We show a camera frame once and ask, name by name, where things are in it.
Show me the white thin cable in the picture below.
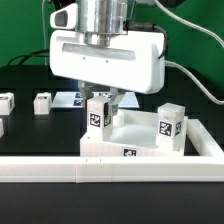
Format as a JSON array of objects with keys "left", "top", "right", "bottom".
[{"left": 41, "top": 0, "right": 48, "bottom": 66}]

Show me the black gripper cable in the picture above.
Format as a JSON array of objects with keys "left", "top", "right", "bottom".
[{"left": 124, "top": 19, "right": 169, "bottom": 61}]

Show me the white marker base plate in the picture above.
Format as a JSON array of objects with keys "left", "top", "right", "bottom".
[{"left": 51, "top": 92, "right": 139, "bottom": 108}]

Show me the white square tabletop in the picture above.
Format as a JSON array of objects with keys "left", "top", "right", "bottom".
[{"left": 80, "top": 110, "right": 188, "bottom": 157}]

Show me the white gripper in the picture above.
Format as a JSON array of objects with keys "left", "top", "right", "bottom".
[{"left": 50, "top": 30, "right": 165, "bottom": 116}]

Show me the white L-shaped fence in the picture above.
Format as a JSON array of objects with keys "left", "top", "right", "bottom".
[{"left": 0, "top": 119, "right": 224, "bottom": 183}]

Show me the white part at left edge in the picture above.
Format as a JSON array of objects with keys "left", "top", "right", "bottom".
[{"left": 0, "top": 118, "right": 4, "bottom": 139}]

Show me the black cable bundle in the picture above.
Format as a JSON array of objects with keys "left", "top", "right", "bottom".
[{"left": 7, "top": 48, "right": 53, "bottom": 66}]

